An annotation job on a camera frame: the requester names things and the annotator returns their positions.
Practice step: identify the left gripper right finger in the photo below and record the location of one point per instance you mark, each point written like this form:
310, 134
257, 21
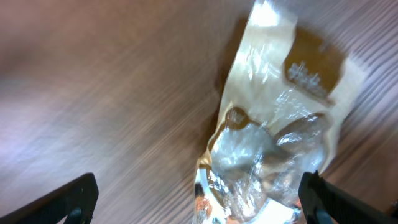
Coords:
322, 203

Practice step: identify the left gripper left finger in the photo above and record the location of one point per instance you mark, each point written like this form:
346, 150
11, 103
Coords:
73, 202

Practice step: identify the beige snack bag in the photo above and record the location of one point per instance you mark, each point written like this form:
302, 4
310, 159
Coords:
286, 96

